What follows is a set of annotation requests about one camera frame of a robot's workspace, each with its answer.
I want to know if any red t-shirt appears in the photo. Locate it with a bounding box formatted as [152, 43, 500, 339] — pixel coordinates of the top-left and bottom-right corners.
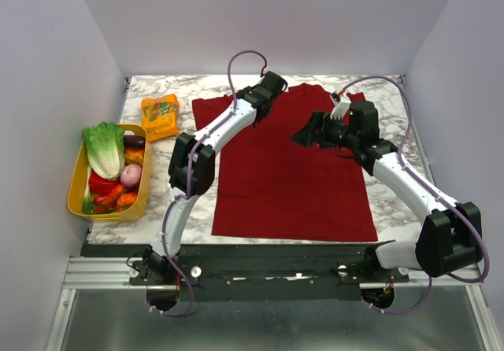
[212, 83, 378, 242]

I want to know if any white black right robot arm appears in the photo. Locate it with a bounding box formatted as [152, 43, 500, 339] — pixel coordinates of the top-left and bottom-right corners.
[291, 101, 484, 282]

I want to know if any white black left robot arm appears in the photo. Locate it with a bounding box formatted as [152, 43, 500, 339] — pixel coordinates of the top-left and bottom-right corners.
[143, 72, 287, 284]

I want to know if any orange snack packet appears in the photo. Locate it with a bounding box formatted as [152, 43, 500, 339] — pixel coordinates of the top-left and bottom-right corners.
[141, 94, 180, 142]

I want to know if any toy purple eggplant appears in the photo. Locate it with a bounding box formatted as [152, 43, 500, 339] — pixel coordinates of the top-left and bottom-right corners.
[124, 135, 146, 150]

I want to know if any toy orange pumpkin piece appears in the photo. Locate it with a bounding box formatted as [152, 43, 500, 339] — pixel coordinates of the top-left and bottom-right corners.
[124, 148, 145, 166]

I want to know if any toy pink onion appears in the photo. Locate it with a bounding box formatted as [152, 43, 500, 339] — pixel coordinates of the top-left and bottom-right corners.
[120, 164, 143, 188]

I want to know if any toy green lettuce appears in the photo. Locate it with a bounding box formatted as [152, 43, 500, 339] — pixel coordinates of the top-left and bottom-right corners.
[82, 122, 125, 180]

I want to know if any yellow plastic basket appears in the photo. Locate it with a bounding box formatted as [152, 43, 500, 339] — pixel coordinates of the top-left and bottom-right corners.
[67, 122, 152, 222]

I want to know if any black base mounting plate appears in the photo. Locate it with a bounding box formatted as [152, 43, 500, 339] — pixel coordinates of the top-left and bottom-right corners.
[79, 244, 409, 309]

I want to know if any toy orange carrot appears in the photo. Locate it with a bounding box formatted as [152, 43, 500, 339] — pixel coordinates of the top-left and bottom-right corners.
[101, 184, 138, 211]

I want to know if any toy red bell pepper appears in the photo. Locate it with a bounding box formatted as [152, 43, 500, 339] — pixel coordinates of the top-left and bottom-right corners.
[88, 172, 120, 195]

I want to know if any toy green onion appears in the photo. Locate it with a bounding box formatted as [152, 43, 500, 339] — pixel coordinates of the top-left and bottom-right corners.
[82, 186, 112, 214]

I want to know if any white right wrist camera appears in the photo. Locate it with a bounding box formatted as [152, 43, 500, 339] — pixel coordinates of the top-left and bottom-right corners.
[330, 91, 351, 120]

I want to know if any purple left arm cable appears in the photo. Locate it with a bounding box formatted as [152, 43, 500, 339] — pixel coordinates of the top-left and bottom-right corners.
[147, 50, 271, 317]

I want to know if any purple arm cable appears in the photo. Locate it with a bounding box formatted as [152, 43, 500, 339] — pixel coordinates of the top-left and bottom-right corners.
[338, 75, 491, 315]
[147, 50, 271, 317]

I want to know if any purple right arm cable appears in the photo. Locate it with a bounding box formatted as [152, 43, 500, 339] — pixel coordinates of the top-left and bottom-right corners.
[338, 75, 491, 315]

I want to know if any aluminium frame rail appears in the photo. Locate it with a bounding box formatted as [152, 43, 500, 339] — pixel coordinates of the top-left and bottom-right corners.
[47, 257, 503, 350]

